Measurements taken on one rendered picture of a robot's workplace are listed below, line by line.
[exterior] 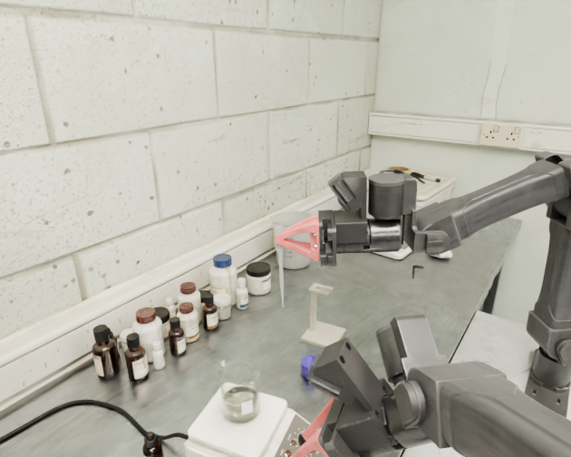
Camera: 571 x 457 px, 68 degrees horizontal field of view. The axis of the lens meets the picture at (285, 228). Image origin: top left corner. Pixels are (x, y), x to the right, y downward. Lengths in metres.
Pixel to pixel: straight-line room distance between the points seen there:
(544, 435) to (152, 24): 0.97
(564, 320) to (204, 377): 0.68
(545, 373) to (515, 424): 0.65
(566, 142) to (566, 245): 1.00
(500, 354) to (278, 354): 0.49
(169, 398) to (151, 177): 0.49
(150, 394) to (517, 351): 0.78
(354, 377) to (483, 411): 0.16
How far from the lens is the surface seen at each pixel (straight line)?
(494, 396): 0.38
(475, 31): 1.89
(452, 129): 1.87
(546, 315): 0.91
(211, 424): 0.71
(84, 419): 0.91
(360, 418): 0.51
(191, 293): 1.03
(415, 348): 0.49
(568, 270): 0.87
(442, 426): 0.41
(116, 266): 1.04
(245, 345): 0.99
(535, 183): 0.76
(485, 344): 1.09
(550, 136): 1.82
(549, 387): 1.00
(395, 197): 0.67
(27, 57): 0.90
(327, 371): 0.49
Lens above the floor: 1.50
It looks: 22 degrees down
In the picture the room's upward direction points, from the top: straight up
